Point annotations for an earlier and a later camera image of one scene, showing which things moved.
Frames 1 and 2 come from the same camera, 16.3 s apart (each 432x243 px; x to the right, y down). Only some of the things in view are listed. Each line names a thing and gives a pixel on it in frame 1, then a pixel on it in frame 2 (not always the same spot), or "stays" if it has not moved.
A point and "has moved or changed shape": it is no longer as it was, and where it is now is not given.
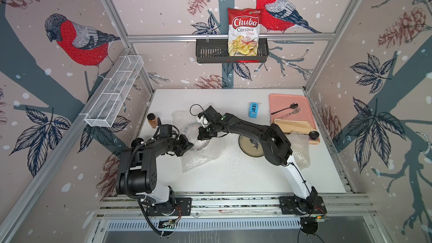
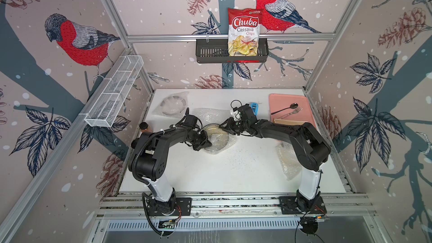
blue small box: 253,111 stays
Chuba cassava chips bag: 243,27 stays
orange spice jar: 152,120 to 145,127
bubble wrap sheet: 180,118 has moved or changed shape
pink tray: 289,107 stays
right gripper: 201,136 to 228,126
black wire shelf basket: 216,51 stays
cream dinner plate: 251,147 to 217,136
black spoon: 292,106 stays
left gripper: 185,145 to 205,141
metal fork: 297,109 stays
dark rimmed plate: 190,131 has moved or changed shape
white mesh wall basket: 102,112 stays
